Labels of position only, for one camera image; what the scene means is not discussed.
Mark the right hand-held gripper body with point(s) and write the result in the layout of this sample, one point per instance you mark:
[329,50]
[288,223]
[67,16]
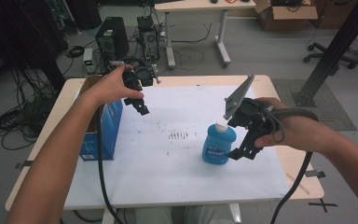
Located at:
[253,116]

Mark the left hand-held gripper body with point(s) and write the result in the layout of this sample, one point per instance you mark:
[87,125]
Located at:
[134,79]

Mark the blue plastic bottle white cap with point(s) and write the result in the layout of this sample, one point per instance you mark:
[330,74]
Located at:
[217,146]

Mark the blue cardboard box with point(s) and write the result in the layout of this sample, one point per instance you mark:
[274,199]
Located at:
[112,130]

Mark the person's left hand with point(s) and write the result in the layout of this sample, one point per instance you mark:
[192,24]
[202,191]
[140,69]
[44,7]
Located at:
[108,88]

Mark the person's right hand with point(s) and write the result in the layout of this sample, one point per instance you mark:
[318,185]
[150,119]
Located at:
[298,130]

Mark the black computer tower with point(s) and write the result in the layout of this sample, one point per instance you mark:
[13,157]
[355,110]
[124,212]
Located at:
[113,37]

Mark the small white device green light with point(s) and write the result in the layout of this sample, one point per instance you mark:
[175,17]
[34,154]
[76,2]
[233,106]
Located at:
[88,60]

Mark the clear tape strip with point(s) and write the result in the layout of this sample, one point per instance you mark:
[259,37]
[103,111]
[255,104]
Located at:
[298,184]

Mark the white paper mat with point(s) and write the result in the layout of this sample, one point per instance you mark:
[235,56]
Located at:
[167,174]

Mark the grey floor mat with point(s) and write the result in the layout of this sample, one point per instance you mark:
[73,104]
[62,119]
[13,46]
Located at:
[329,115]

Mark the black office chair base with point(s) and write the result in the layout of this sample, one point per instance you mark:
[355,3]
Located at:
[326,56]

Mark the white desk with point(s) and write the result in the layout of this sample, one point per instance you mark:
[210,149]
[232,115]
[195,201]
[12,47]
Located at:
[199,5]

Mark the black metal stand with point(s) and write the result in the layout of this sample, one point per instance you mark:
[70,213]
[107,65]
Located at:
[332,53]

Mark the brown cardboard box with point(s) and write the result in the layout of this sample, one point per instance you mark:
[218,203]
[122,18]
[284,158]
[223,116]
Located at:
[289,15]

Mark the open-frame computer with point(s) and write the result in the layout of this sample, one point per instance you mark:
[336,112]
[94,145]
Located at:
[149,39]

